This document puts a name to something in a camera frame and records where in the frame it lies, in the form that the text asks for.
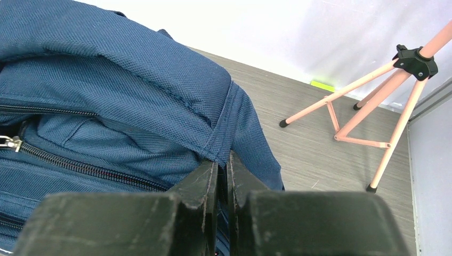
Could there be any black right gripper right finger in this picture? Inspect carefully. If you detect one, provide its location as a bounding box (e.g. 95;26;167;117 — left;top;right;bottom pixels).
228;153;409;255

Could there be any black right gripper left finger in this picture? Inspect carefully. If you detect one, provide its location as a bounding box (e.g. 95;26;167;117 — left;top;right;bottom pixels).
14;161;218;255

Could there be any navy blue backpack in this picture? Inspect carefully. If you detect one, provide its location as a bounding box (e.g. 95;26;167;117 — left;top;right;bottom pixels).
1;1;284;254

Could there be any green marker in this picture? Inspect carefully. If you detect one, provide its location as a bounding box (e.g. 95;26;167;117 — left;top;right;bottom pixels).
310;81;335;93

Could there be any pink music stand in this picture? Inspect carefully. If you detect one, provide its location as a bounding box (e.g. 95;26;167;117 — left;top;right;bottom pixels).
279;22;451;193

